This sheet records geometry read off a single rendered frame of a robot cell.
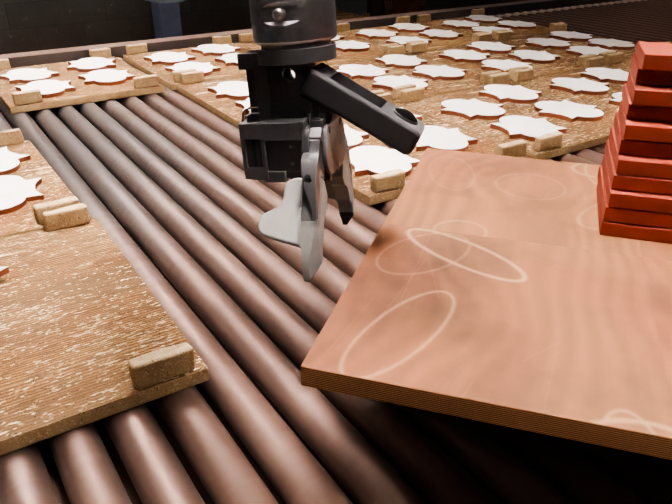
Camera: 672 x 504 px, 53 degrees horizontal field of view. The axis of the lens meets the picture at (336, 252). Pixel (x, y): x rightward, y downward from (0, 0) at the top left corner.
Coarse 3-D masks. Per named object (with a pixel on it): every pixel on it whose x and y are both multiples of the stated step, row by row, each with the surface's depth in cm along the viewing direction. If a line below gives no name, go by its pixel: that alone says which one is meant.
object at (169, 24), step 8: (152, 8) 502; (160, 8) 492; (168, 8) 496; (176, 8) 499; (160, 16) 495; (168, 16) 498; (176, 16) 502; (160, 24) 498; (168, 24) 500; (176, 24) 504; (160, 32) 502; (168, 32) 503; (176, 32) 506
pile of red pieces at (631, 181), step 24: (648, 48) 64; (648, 72) 63; (624, 96) 69; (648, 96) 63; (624, 120) 65; (648, 120) 65; (624, 144) 64; (648, 144) 64; (600, 168) 75; (624, 168) 64; (648, 168) 64; (600, 192) 71; (624, 192) 65; (648, 192) 64; (600, 216) 68; (624, 216) 65; (648, 216) 65; (648, 240) 66
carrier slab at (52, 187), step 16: (16, 144) 124; (32, 144) 124; (32, 160) 116; (32, 176) 109; (48, 176) 109; (48, 192) 103; (64, 192) 103; (32, 208) 98; (0, 224) 93; (16, 224) 93; (32, 224) 93
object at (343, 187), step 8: (344, 160) 67; (344, 168) 67; (336, 176) 67; (344, 176) 68; (328, 184) 70; (336, 184) 68; (344, 184) 68; (352, 184) 71; (328, 192) 71; (336, 192) 70; (344, 192) 70; (352, 192) 71; (336, 200) 71; (344, 200) 70; (352, 200) 71; (344, 208) 72; (352, 208) 71; (344, 216) 72; (352, 216) 72; (344, 224) 74
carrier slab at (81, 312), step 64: (0, 256) 85; (64, 256) 85; (0, 320) 72; (64, 320) 72; (128, 320) 72; (0, 384) 62; (64, 384) 62; (128, 384) 62; (192, 384) 65; (0, 448) 56
